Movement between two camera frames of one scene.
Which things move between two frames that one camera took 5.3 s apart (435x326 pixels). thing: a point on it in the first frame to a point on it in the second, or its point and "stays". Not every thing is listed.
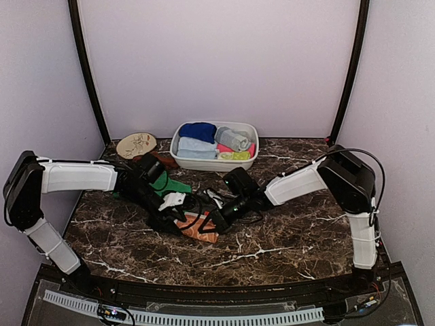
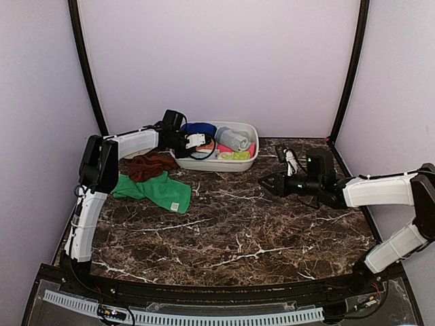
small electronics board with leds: x=112 y=312 stays
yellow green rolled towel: x=236 y=155 stays
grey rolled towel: x=237 y=140 stays
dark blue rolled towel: x=200 y=131 stays
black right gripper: x=221 y=223 to x=281 y=187
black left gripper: x=158 y=223 to x=179 y=153
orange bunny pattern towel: x=194 y=230 to x=206 y=148
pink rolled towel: x=222 y=148 stays
